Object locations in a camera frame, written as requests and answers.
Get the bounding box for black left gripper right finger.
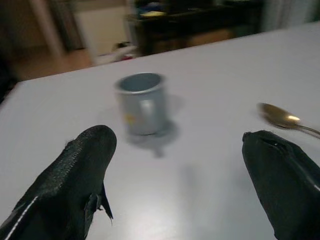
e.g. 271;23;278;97
241;129;320;240

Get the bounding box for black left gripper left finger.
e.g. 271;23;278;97
0;124;118;240

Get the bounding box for gold metal spoon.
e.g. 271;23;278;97
256;102;320;140

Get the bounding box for grey mug with print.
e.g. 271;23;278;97
114;72;168;136

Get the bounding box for white cabinet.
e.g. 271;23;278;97
74;8;131;66

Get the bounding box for dark wooden sideboard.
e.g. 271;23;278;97
133;0;266;56

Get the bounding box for yellow paper sheet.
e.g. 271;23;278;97
139;10;163;18

